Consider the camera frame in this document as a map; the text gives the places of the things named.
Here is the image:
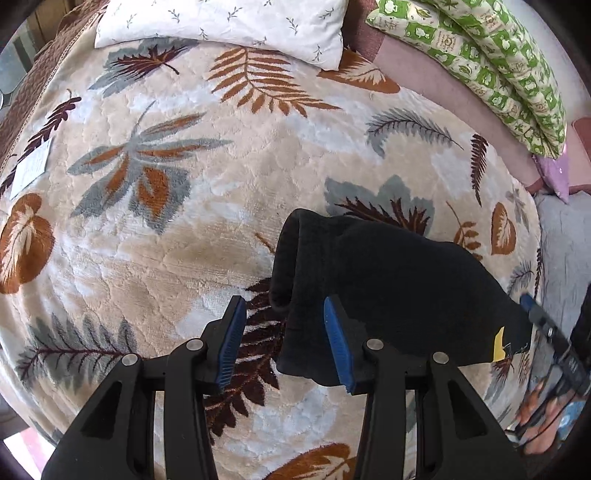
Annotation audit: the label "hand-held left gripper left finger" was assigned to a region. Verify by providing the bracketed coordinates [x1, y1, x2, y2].
[41, 295, 247, 480]

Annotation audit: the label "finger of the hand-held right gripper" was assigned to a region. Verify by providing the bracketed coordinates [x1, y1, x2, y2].
[519, 294, 561, 344]

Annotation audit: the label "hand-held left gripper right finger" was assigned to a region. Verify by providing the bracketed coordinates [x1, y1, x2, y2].
[322, 295, 527, 480]

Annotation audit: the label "black pants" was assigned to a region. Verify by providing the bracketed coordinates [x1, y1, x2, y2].
[270, 209, 536, 388]

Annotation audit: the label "person's right hand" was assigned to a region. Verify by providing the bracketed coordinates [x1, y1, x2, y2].
[515, 376, 580, 459]

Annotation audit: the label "grey quilted cover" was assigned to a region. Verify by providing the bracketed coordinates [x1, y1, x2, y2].
[533, 190, 591, 344]

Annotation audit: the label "purple pillow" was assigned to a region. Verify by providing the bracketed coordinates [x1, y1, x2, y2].
[533, 143, 574, 205]

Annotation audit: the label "leaf print plush blanket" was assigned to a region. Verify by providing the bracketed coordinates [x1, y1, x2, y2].
[0, 37, 551, 480]

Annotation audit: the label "white paper card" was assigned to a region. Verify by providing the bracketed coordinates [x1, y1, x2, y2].
[10, 137, 53, 199]

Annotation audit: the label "green patterned quilt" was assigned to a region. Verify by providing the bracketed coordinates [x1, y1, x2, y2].
[366, 0, 568, 158]

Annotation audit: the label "pink bed sheet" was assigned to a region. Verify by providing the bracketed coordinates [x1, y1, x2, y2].
[342, 0, 591, 195]

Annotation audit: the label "white sprig print pillow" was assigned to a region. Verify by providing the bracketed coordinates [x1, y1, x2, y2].
[95, 0, 350, 71]

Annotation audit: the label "brown quilted bedspread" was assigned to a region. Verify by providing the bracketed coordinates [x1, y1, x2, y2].
[0, 0, 112, 174]

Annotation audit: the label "wooden headboard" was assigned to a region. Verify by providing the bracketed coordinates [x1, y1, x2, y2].
[25, 0, 77, 44]

